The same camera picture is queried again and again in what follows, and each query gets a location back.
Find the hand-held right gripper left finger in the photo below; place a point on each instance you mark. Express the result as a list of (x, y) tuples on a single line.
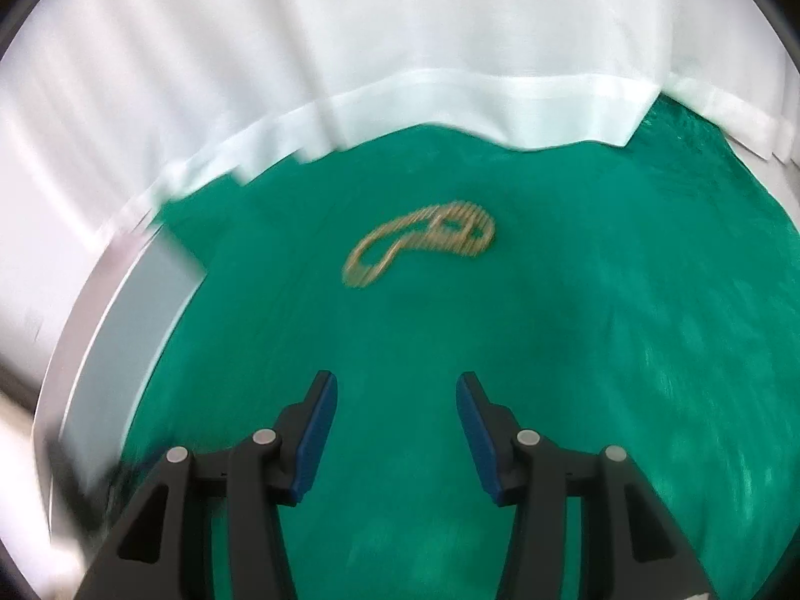
[(312, 444)]

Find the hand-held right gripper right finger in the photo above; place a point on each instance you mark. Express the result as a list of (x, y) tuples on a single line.
[(478, 444)]

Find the green patterned tablecloth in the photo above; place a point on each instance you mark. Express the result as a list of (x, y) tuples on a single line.
[(562, 325)]

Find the white curtain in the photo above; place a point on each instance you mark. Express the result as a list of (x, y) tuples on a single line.
[(375, 31)]

